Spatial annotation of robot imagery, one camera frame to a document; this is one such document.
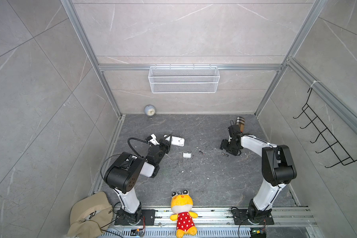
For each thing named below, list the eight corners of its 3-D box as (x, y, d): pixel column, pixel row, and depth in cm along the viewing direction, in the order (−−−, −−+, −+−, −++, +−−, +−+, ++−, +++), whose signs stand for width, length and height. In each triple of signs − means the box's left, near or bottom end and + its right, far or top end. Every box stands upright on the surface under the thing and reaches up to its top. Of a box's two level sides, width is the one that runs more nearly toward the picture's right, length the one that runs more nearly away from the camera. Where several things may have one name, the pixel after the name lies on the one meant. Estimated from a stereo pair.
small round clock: (145, 116, 122) (143, 108, 114) (150, 111, 125) (148, 103, 118) (152, 119, 120) (150, 111, 112) (156, 114, 123) (155, 106, 116)
